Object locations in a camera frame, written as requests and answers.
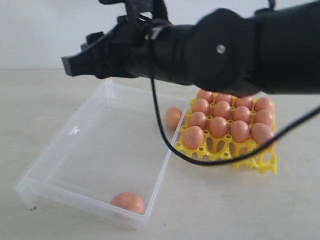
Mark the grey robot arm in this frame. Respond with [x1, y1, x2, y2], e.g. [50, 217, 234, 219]
[62, 0, 320, 97]

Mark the black cable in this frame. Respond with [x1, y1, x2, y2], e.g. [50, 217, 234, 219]
[134, 12, 320, 167]

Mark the yellow plastic egg tray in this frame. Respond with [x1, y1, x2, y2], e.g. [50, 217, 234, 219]
[174, 97, 278, 175]

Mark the clear plastic container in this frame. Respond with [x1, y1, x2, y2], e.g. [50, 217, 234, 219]
[13, 80, 171, 229]

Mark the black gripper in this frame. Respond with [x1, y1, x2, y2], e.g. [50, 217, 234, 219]
[61, 14, 160, 79]

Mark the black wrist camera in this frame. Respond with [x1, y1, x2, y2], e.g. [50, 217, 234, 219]
[98, 0, 169, 28]

